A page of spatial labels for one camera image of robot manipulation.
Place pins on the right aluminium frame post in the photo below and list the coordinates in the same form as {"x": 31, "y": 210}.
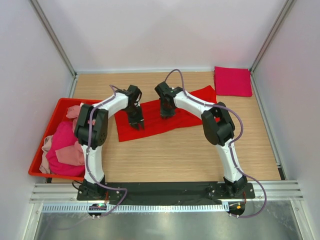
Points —
{"x": 279, "y": 20}

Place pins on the red t shirt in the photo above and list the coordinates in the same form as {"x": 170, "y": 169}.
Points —
{"x": 154, "y": 124}

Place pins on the magenta t shirt in bin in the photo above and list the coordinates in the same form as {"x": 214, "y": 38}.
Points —
{"x": 63, "y": 138}

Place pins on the aluminium frame post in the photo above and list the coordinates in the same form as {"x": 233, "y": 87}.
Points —
{"x": 52, "y": 35}
{"x": 279, "y": 20}

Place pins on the beige t shirt in bin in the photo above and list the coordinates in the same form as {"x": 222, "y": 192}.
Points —
{"x": 45, "y": 166}

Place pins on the light pink t shirt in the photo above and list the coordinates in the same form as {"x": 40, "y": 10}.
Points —
{"x": 72, "y": 154}

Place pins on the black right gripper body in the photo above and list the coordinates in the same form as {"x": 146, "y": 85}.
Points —
{"x": 165, "y": 111}

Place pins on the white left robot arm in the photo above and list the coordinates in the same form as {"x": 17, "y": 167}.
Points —
{"x": 91, "y": 131}

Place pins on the left aluminium frame post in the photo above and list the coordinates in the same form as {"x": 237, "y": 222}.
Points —
{"x": 52, "y": 35}

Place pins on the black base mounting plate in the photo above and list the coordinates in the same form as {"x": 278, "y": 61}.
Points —
{"x": 161, "y": 193}

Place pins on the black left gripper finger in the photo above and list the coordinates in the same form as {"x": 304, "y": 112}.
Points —
{"x": 142, "y": 125}
{"x": 135, "y": 126}

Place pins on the white slotted cable duct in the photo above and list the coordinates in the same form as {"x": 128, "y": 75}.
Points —
{"x": 101, "y": 208}

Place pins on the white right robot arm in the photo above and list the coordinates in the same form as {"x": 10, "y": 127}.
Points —
{"x": 218, "y": 128}

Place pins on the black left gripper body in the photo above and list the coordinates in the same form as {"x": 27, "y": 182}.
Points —
{"x": 135, "y": 114}

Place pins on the folded magenta t shirt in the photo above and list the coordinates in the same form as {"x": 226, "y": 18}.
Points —
{"x": 234, "y": 82}

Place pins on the red plastic bin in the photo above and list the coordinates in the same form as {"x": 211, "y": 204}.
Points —
{"x": 58, "y": 115}

